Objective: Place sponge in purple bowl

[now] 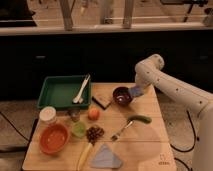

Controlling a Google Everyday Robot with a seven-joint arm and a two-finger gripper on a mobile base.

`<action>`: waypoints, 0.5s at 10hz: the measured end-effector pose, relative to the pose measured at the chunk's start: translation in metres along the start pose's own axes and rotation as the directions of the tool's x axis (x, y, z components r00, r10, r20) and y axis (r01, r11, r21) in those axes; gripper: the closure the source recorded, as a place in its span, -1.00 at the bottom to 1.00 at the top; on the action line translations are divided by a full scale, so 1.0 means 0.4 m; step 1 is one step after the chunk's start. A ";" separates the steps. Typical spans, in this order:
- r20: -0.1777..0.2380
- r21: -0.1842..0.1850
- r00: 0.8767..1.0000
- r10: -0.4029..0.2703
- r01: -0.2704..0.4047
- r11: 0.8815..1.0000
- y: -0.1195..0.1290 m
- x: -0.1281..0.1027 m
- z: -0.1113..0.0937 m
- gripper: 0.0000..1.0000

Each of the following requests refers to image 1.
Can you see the orange bowl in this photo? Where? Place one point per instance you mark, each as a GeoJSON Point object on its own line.
{"type": "Point", "coordinates": [53, 139]}

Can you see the small green cup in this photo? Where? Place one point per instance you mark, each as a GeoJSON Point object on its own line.
{"type": "Point", "coordinates": [79, 129]}

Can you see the brown square block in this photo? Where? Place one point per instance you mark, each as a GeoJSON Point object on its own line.
{"type": "Point", "coordinates": [103, 101]}

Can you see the green plastic tray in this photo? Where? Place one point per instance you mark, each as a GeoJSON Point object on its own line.
{"type": "Point", "coordinates": [59, 91]}

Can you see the blue grey cloth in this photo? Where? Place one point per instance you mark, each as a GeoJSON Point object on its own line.
{"type": "Point", "coordinates": [106, 159]}

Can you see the purple bowl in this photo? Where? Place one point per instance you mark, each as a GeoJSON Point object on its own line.
{"type": "Point", "coordinates": [122, 96]}

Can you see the blue sponge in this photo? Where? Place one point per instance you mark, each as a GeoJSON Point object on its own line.
{"type": "Point", "coordinates": [135, 91]}

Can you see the white plastic spoon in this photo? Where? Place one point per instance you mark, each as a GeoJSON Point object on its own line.
{"type": "Point", "coordinates": [77, 98]}

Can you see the white lidded jar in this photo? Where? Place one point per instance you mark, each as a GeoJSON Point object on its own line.
{"type": "Point", "coordinates": [48, 115]}

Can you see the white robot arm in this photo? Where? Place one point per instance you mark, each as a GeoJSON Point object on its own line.
{"type": "Point", "coordinates": [198, 101]}

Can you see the yellow handled knife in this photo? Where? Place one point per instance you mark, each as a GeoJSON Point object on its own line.
{"type": "Point", "coordinates": [83, 156]}

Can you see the pine cone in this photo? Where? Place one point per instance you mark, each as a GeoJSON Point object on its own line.
{"type": "Point", "coordinates": [94, 133]}

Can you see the orange fruit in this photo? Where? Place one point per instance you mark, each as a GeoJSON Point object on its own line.
{"type": "Point", "coordinates": [93, 114]}

